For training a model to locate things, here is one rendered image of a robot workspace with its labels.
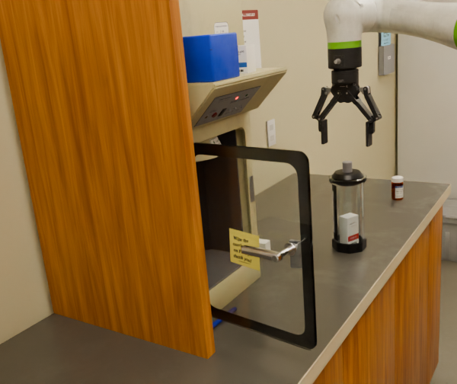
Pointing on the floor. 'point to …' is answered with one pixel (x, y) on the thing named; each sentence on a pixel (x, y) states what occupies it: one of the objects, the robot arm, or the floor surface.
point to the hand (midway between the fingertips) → (346, 140)
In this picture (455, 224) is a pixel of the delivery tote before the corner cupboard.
